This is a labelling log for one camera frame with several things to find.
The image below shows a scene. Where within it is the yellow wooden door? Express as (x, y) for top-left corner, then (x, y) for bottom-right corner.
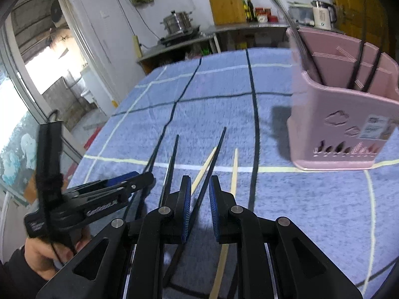
(327, 0), (384, 38)

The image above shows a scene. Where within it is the pink plastic utensil basket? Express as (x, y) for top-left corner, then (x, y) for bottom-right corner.
(286, 26), (399, 171)

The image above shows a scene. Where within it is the steel steamer pot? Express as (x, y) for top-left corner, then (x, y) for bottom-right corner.
(160, 10), (194, 35)

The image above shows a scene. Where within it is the white electric kettle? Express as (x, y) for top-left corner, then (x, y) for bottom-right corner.
(312, 0), (338, 31)

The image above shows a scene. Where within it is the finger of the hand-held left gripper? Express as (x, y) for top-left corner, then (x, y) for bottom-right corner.
(62, 173), (155, 210)
(66, 171), (141, 197)

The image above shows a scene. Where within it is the outdoor air conditioner unit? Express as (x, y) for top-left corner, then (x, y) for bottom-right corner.
(50, 1), (63, 24)

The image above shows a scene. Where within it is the low steel counter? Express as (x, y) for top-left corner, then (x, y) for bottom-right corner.
(136, 36), (215, 75)

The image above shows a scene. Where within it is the black chopstick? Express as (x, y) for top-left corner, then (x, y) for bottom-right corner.
(246, 0), (326, 86)
(365, 22), (385, 92)
(349, 0), (368, 89)
(162, 127), (227, 287)
(160, 135), (180, 209)
(145, 121), (172, 176)

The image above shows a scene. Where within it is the wooden cutting board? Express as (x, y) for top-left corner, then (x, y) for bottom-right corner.
(207, 0), (247, 26)

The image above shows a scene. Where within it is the person's left forearm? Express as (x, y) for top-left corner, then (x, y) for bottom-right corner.
(0, 246), (60, 299)

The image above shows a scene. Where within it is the grey plastic container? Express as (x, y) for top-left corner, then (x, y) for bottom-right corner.
(287, 3), (315, 27)

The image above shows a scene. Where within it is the person's left hand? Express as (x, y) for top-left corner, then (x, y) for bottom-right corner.
(11, 226), (92, 281)

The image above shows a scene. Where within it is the steel kitchen table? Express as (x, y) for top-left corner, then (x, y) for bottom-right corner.
(212, 22), (292, 53)

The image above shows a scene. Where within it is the black tabletop stove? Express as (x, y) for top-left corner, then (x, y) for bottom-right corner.
(157, 26), (201, 47)

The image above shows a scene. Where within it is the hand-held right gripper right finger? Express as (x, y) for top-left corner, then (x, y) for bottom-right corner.
(208, 175), (364, 299)

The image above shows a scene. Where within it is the glass sliding door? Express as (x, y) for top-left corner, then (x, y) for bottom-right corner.
(0, 22), (82, 206)

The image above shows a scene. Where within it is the white washing machine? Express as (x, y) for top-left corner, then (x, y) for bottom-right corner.
(80, 69), (103, 100)

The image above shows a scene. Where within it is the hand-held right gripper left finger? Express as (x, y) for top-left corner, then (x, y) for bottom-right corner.
(36, 175), (192, 299)

